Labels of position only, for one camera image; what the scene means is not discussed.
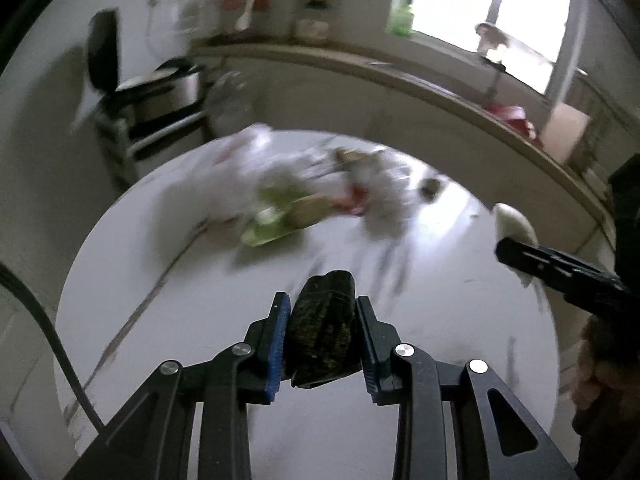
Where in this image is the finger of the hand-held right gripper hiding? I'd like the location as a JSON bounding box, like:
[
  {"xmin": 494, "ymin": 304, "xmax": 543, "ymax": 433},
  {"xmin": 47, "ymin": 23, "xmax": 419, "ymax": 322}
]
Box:
[{"xmin": 494, "ymin": 237, "xmax": 630, "ymax": 305}]

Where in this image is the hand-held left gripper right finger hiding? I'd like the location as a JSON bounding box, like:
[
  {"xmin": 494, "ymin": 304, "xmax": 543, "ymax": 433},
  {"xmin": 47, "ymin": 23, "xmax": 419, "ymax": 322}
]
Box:
[{"xmin": 354, "ymin": 296, "xmax": 581, "ymax": 480}]

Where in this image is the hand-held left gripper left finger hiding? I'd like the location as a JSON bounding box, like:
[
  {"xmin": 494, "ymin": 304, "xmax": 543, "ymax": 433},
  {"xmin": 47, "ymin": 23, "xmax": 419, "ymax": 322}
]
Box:
[{"xmin": 65, "ymin": 291, "xmax": 292, "ymax": 480}]

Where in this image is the dark speckled wrapper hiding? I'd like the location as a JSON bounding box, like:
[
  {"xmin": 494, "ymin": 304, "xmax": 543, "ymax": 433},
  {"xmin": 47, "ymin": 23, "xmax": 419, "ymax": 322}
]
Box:
[{"xmin": 284, "ymin": 270, "xmax": 363, "ymax": 390}]

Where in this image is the white paper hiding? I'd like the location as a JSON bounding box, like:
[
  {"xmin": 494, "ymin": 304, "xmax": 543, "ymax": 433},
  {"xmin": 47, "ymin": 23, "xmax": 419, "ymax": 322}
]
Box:
[{"xmin": 492, "ymin": 203, "xmax": 540, "ymax": 289}]

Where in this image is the person's right forearm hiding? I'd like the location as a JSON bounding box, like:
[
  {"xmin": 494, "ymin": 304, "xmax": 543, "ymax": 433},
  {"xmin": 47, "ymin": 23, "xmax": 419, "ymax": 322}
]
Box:
[{"xmin": 572, "ymin": 412, "xmax": 640, "ymax": 480}]

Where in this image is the person's right hand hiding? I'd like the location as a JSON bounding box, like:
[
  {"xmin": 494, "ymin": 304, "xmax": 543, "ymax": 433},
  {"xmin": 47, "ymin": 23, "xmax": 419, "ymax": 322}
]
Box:
[{"xmin": 572, "ymin": 317, "xmax": 640, "ymax": 436}]

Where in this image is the tan cutting board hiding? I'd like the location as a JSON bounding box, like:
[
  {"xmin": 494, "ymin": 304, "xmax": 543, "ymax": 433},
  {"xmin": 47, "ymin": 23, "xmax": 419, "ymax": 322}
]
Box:
[{"xmin": 540, "ymin": 102, "xmax": 592, "ymax": 164}]

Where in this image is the lime green wrapper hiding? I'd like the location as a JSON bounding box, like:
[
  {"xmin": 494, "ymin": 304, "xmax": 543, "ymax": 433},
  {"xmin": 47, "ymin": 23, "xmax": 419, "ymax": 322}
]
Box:
[{"xmin": 240, "ymin": 185, "xmax": 313, "ymax": 248}]

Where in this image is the red basin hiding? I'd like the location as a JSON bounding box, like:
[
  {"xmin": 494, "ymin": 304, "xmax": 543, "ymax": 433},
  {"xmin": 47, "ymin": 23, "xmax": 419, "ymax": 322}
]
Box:
[{"xmin": 485, "ymin": 104, "xmax": 539, "ymax": 142}]

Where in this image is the white plastic bag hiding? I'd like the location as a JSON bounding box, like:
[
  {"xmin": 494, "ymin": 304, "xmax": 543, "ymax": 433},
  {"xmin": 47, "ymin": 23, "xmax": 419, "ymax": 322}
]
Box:
[{"xmin": 197, "ymin": 122, "xmax": 286, "ymax": 223}]

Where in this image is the kitchen faucet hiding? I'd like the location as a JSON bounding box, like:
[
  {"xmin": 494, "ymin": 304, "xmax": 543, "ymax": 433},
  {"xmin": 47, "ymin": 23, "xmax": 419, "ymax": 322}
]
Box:
[{"xmin": 474, "ymin": 22, "xmax": 509, "ymax": 107}]

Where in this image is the clear hanging plastic bag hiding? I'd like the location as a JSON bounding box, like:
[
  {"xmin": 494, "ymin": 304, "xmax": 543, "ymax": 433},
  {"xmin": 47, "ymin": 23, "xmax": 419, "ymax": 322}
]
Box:
[{"xmin": 205, "ymin": 70, "xmax": 252, "ymax": 127}]

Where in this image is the kitchen counter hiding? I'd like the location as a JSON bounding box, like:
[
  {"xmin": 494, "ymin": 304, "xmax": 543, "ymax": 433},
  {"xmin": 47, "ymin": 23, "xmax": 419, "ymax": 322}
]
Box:
[{"xmin": 190, "ymin": 40, "xmax": 618, "ymax": 271}]

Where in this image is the white shelf cart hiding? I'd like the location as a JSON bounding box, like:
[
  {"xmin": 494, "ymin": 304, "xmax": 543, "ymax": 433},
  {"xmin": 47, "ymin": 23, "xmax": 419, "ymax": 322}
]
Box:
[{"xmin": 95, "ymin": 100, "xmax": 211, "ymax": 187}]

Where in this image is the silver rice cooker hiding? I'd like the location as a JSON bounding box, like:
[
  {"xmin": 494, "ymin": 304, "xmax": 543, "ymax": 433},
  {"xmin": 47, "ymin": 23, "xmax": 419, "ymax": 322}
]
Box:
[{"xmin": 86, "ymin": 7, "xmax": 206, "ymax": 127}]

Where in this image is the window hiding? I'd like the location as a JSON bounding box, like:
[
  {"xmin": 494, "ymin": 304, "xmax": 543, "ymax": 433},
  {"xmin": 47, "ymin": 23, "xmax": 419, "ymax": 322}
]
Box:
[{"xmin": 395, "ymin": 0, "xmax": 586, "ymax": 96}]

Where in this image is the green bottle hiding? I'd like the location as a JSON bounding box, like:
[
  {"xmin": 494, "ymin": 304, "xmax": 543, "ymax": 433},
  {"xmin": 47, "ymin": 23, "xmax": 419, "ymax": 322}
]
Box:
[{"xmin": 389, "ymin": 0, "xmax": 416, "ymax": 37}]

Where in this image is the white container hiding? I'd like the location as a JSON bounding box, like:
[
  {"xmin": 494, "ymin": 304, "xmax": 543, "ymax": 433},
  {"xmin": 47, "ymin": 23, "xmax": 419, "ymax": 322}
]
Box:
[{"xmin": 295, "ymin": 17, "xmax": 331, "ymax": 44}]

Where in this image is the white rice spoon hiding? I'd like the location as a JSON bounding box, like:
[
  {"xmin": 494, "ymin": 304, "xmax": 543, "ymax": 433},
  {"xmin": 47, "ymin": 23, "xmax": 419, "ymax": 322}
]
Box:
[{"xmin": 235, "ymin": 0, "xmax": 257, "ymax": 31}]

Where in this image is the black cable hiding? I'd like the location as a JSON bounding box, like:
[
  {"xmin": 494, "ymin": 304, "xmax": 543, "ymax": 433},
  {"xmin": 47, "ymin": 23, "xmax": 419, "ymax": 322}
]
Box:
[{"xmin": 0, "ymin": 264, "xmax": 107, "ymax": 436}]

